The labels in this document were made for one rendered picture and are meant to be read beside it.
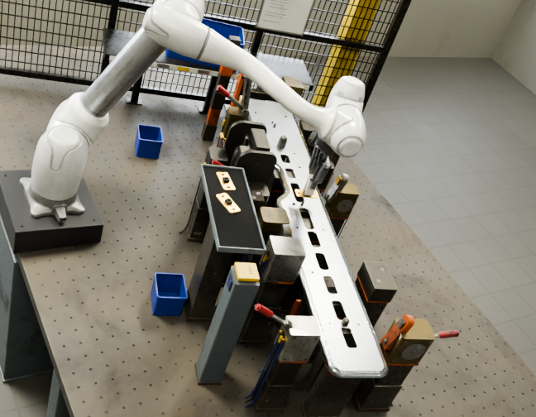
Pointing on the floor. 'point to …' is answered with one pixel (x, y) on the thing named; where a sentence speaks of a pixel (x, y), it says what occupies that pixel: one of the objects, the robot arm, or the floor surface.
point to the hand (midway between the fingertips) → (310, 184)
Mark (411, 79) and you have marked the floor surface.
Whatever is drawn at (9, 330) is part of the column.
